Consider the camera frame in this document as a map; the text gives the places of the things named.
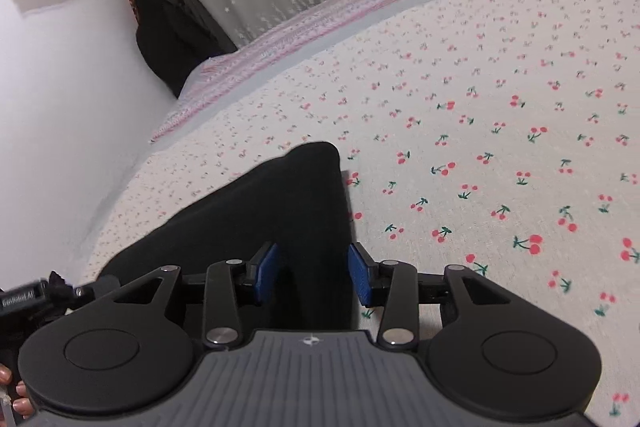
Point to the black pants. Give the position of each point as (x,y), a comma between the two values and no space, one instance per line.
(296,201)

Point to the black hanging jacket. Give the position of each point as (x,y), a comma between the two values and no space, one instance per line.
(175,36)

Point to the pink striped blanket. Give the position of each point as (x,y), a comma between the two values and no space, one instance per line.
(300,41)

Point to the person's left hand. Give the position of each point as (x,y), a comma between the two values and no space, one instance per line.
(20,402)

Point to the cherry print bed sheet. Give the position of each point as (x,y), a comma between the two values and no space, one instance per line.
(499,134)

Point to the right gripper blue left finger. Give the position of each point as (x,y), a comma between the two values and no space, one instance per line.
(262,271)

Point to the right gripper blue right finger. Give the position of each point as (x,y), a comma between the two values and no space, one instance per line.
(363,271)

